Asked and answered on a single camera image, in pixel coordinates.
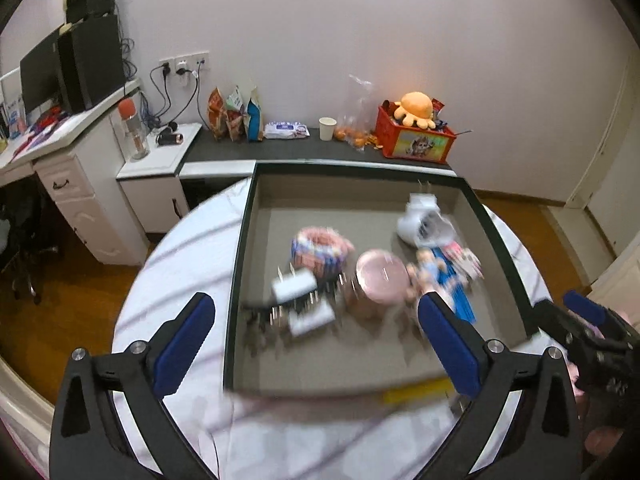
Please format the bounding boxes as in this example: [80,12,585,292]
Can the white wall outlet strip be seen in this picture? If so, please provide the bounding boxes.
[159,51,211,73]

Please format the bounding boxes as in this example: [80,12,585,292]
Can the orange octopus plush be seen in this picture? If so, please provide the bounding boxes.
[393,91,436,128]

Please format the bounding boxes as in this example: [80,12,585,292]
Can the black cylinder device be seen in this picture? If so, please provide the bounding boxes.
[156,127,187,147]

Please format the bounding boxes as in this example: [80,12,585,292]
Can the black office chair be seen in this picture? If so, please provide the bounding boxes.
[0,205,58,306]

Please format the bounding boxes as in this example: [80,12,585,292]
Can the white door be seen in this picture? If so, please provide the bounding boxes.
[565,60,640,283]

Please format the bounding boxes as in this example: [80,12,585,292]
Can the black power cable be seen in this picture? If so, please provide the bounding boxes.
[149,64,175,127]

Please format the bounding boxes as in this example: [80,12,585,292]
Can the pink block toy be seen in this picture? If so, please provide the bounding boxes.
[291,226,353,281]

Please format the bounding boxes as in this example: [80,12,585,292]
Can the small white power adapter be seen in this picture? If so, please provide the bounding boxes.
[289,302,337,338]

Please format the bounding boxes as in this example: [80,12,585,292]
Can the clear plastic bag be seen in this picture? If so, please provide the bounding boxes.
[335,74,383,153]

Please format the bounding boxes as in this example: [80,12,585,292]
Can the white round plug adapter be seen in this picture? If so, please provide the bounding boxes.
[397,182,453,248]

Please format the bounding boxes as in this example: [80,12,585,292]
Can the black computer tower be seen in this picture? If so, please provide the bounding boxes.
[57,12,126,113]

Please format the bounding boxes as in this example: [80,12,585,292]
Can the wet wipes packet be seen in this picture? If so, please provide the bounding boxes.
[263,120,310,140]

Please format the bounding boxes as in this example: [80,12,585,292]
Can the blue white snack bag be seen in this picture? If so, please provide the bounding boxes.
[243,85,265,142]

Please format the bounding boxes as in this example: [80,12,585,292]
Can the white bed frame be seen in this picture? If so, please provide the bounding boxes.
[0,350,56,461]

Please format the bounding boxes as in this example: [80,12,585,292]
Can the blue tube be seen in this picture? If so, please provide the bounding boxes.
[435,260,476,322]

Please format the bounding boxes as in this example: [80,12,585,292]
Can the green white snack bag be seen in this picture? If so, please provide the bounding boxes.
[225,85,247,142]

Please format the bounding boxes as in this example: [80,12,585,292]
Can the white charger block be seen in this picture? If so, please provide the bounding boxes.
[271,269,318,304]

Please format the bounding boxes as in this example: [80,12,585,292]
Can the red snack bag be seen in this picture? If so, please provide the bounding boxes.
[207,87,230,141]

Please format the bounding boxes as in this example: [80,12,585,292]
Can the white desk with drawers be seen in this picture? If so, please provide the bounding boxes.
[0,77,146,266]

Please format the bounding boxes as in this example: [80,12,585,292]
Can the bottle with orange cap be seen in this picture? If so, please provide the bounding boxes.
[117,98,151,161]

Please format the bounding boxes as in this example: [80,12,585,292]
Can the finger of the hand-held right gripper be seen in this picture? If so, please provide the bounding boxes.
[532,299,582,356]
[562,290,621,333]

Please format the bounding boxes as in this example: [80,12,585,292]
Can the blue box on desk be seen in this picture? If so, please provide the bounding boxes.
[5,97,26,136]

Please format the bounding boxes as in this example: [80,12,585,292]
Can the pink white small packet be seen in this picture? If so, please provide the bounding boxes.
[442,241,483,281]

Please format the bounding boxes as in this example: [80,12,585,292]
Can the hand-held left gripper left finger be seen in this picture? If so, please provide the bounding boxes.
[49,291,221,480]

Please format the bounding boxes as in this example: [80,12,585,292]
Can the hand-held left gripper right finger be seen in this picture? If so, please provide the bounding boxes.
[417,291,583,480]

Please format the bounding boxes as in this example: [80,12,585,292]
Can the black hair clip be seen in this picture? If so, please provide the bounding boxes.
[241,295,301,346]

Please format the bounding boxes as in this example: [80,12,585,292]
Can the small doll figurine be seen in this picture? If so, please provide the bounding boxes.
[407,247,451,295]

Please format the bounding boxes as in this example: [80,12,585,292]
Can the pink box with dark rim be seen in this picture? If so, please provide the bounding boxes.
[223,160,543,401]

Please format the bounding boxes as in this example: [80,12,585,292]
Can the pink round jar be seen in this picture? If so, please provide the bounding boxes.
[345,249,412,318]

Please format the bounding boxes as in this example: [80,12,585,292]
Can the yellow long box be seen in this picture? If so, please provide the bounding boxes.
[382,379,456,405]

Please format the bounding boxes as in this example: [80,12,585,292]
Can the red papers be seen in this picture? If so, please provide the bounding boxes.
[20,110,71,141]

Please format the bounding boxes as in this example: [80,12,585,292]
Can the black computer monitor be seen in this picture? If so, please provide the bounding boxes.
[19,27,66,113]

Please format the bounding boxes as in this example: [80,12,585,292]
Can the dark-top sideboard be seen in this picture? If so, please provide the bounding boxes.
[179,127,458,196]

